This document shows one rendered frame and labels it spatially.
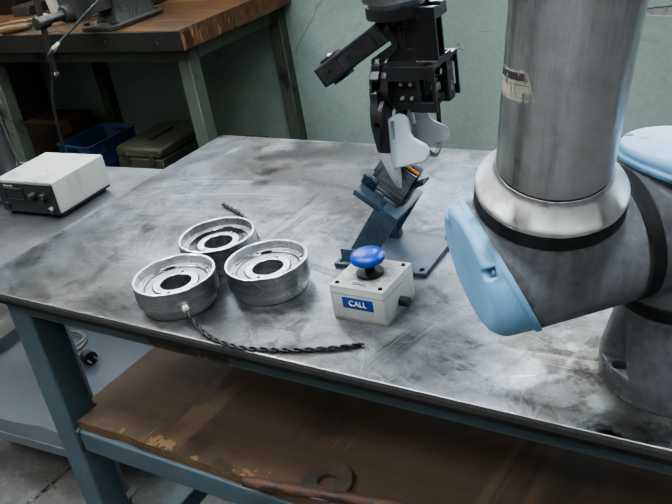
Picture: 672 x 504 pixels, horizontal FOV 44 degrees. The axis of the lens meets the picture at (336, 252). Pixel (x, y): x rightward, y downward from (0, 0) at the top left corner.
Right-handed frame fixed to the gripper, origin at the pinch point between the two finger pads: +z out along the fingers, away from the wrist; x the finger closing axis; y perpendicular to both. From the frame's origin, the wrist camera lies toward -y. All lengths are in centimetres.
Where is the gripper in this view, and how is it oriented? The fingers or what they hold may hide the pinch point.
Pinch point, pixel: (401, 169)
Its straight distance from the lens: 101.1
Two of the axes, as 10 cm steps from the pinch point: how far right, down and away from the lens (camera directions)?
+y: 8.7, 1.0, -4.9
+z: 1.6, 8.8, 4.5
